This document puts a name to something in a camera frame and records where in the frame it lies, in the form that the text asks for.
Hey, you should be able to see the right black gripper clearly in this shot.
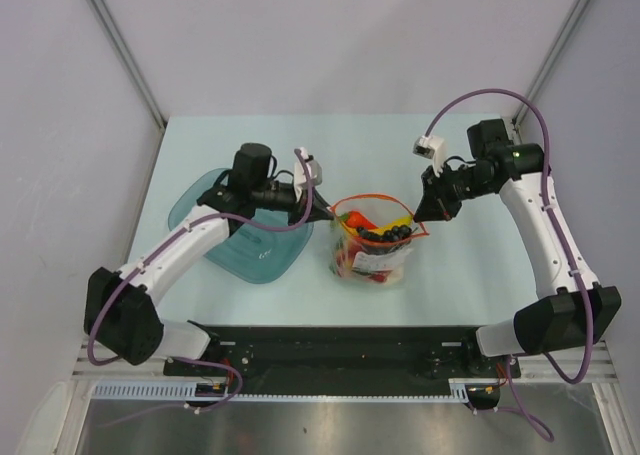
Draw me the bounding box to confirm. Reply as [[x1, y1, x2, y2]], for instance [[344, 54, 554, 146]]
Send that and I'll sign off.
[[415, 161, 494, 222]]

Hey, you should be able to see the dark purple grape bunch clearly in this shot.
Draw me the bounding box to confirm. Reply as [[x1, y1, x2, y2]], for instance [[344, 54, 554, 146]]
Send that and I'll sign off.
[[356, 225, 413, 244]]

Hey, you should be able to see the red orange carrot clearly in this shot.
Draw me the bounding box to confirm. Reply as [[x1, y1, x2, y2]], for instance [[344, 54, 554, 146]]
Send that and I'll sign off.
[[339, 210, 377, 230]]

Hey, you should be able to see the red cherry bunch with leaf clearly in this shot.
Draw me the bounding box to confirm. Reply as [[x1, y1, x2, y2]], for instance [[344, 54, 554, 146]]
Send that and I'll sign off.
[[329, 239, 390, 283]]

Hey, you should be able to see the clear zip bag red zipper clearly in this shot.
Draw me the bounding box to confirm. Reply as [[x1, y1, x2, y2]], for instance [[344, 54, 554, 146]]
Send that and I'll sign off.
[[329, 193, 428, 285]]

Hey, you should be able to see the green white lettuce head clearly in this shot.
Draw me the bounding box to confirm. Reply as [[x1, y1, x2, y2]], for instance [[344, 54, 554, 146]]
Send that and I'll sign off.
[[385, 266, 405, 285]]

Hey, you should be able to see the yellow banana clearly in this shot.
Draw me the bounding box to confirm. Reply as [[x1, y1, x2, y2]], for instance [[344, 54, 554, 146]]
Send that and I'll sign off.
[[371, 215, 413, 235]]

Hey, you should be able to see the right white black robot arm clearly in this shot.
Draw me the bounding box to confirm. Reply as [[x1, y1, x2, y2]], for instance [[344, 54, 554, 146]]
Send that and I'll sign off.
[[413, 119, 621, 376]]

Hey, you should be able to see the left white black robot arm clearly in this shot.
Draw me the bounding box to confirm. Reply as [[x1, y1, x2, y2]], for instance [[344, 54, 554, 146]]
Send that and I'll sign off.
[[84, 143, 332, 375]]

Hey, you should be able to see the teal transparent plastic tray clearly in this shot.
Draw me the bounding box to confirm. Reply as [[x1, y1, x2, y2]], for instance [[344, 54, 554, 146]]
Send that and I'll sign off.
[[167, 168, 313, 284]]

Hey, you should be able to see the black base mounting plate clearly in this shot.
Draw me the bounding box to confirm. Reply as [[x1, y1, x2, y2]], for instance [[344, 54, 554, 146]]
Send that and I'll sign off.
[[163, 326, 507, 397]]

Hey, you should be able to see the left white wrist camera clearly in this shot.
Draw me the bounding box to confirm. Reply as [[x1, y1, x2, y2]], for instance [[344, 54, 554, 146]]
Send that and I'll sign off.
[[293, 147, 323, 201]]

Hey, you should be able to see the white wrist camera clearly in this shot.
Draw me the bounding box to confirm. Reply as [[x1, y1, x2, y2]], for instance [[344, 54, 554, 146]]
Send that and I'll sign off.
[[293, 147, 323, 201], [413, 135, 448, 177]]

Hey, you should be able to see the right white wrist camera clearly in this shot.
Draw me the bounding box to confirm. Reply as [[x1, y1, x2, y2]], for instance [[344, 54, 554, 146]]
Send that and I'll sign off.
[[413, 135, 448, 177]]

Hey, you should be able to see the right aluminium corner post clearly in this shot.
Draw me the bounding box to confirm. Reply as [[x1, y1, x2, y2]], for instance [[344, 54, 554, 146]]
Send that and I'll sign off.
[[525, 0, 594, 103]]

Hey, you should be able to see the aluminium corner post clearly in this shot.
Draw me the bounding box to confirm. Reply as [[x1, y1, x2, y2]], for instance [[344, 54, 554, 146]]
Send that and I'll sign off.
[[86, 0, 168, 134], [525, 0, 594, 103]]

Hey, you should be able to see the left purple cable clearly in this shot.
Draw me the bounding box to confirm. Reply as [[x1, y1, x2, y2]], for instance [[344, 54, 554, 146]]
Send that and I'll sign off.
[[86, 147, 317, 429]]

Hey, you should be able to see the white slotted cable duct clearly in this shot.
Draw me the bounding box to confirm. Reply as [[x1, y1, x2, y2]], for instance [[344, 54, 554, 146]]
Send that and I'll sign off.
[[92, 380, 469, 403]]

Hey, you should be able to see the aluminium frame rail front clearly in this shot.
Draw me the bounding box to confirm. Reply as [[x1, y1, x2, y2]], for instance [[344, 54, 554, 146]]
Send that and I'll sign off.
[[72, 342, 618, 383]]

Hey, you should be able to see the left aluminium corner post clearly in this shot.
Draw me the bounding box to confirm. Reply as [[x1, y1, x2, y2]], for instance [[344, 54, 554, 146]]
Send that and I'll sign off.
[[86, 0, 168, 134]]

